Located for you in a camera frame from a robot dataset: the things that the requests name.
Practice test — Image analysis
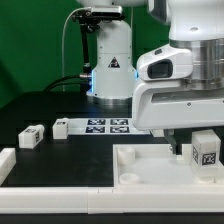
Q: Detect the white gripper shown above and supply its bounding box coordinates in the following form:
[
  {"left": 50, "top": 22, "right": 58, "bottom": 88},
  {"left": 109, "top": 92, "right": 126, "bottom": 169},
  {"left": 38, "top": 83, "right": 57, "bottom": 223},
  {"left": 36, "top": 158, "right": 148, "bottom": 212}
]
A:
[{"left": 132, "top": 79, "right": 224, "bottom": 154}]

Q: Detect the white square tabletop part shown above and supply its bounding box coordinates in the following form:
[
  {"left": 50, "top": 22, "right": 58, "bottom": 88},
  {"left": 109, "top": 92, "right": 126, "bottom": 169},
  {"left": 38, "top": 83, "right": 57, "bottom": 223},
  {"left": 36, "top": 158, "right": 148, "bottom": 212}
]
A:
[{"left": 113, "top": 144, "right": 224, "bottom": 185}]

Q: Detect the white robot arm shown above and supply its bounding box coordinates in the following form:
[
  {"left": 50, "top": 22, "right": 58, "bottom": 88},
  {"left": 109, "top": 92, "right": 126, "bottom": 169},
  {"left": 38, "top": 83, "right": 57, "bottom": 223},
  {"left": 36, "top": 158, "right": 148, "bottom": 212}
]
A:
[{"left": 77, "top": 0, "right": 224, "bottom": 131}]

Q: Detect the white sheet with fiducial tags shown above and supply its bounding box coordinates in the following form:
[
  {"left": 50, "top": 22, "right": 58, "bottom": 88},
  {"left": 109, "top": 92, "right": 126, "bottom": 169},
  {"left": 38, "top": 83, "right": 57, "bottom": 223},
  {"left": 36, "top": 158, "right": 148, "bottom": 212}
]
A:
[{"left": 68, "top": 118, "right": 150, "bottom": 135}]

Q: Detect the white U-shaped obstacle fence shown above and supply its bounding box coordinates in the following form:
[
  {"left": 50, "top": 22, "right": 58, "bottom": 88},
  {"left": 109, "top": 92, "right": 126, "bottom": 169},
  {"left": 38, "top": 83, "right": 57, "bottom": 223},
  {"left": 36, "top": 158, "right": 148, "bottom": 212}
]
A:
[{"left": 0, "top": 148, "right": 224, "bottom": 214}]

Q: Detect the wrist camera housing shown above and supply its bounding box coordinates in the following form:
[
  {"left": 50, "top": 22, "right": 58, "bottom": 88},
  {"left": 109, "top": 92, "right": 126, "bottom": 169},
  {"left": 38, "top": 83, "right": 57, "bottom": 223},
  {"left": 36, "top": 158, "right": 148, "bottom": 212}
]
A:
[{"left": 137, "top": 44, "right": 193, "bottom": 81}]

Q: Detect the black cable bundle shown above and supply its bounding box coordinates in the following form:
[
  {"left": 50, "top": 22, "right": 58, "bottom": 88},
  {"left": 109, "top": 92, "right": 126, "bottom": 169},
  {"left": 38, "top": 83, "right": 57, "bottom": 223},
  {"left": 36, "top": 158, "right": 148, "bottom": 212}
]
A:
[{"left": 43, "top": 74, "right": 93, "bottom": 93}]

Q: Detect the black camera on stand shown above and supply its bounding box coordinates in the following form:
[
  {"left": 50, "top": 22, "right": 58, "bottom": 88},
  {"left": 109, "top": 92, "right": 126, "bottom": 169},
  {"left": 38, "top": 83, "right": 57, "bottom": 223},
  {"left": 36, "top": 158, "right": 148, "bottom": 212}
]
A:
[{"left": 72, "top": 6, "right": 125, "bottom": 78}]

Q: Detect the white cable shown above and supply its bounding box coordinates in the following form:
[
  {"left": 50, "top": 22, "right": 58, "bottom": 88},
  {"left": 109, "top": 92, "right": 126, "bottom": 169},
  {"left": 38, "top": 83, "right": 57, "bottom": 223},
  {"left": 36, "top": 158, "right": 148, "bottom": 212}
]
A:
[{"left": 61, "top": 7, "right": 91, "bottom": 93}]

